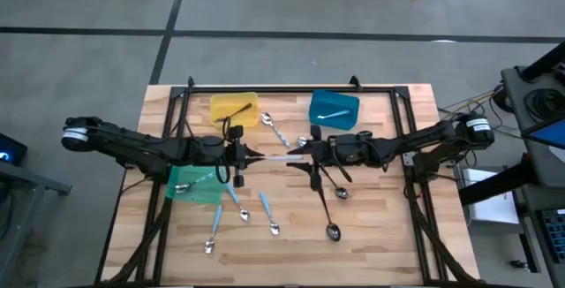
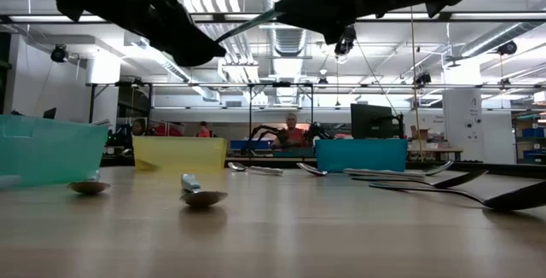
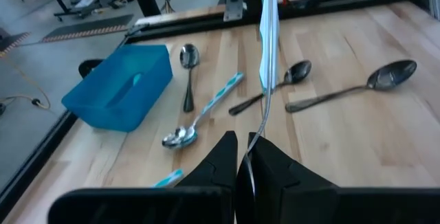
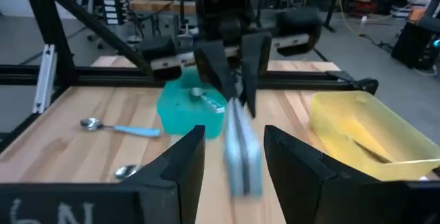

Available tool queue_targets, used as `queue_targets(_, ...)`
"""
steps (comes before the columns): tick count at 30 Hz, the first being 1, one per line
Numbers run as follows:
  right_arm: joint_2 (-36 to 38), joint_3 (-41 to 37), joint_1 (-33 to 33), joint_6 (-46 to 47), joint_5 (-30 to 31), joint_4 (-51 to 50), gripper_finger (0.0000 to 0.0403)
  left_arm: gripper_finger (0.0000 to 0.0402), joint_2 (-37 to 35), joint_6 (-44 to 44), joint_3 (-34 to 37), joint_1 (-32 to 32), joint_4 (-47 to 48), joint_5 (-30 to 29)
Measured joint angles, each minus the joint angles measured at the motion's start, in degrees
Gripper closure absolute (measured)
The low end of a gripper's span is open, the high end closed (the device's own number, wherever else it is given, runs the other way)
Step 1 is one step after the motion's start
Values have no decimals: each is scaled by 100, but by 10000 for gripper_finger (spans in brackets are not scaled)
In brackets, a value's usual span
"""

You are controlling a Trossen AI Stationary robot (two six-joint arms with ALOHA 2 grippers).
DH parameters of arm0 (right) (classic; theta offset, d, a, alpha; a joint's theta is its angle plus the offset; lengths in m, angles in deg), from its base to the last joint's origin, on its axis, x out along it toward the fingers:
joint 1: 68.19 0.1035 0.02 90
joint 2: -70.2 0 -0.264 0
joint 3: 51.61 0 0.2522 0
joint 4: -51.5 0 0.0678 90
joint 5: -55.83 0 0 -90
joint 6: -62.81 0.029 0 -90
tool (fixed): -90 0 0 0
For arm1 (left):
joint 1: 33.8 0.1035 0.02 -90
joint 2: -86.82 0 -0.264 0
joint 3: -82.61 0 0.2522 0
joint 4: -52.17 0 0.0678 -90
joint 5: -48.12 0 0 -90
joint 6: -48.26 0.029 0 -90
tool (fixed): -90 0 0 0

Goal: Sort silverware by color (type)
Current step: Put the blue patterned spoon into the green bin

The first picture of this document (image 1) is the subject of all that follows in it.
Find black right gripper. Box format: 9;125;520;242
286;125;339;192

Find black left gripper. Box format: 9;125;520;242
222;125;266;188

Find light blue handle spoon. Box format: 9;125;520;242
204;204;224;254
259;190;281;237
316;110;351;120
225;183;252;223

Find yellow plastic bin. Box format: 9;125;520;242
209;91;260;130

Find blue plastic bin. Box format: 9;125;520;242
307;88;361;132

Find green translucent plastic bin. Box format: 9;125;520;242
164;164;226;206

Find black stand beam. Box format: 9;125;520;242
520;42;565;81
458;153;546;208

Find white box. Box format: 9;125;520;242
461;167;521;226

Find gray equipment cart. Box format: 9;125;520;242
501;64;565;187

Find gray side table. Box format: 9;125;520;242
0;159;74;288

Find laptop with blue screen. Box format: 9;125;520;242
527;118;565;151

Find dark keyboard rack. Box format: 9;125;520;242
540;208;565;261

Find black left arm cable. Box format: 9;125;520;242
215;117;233;184

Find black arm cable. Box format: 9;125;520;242
215;117;233;184
324;140;354;184

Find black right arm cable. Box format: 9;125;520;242
324;140;354;184

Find black aluminium station frame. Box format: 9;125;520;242
94;75;482;288

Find tangled floor cables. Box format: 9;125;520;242
436;88;507;148

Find coiled black cable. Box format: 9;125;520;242
524;87;565;125

